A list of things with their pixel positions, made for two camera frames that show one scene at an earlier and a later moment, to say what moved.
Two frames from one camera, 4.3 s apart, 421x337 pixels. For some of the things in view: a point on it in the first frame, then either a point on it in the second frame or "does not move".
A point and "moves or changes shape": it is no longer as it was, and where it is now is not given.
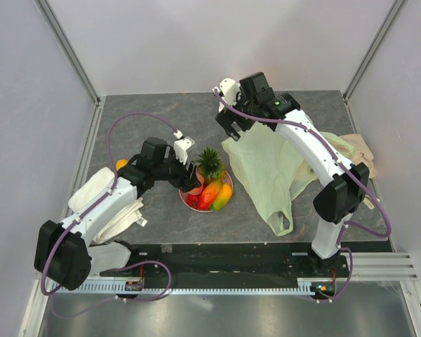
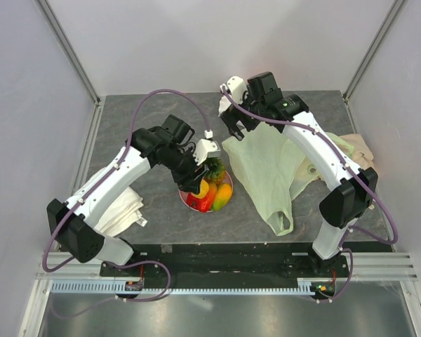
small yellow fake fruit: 121,163 moves or changes shape
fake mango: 222,197 does not move
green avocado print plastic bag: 274,170 does not move
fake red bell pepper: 194,201 does not move
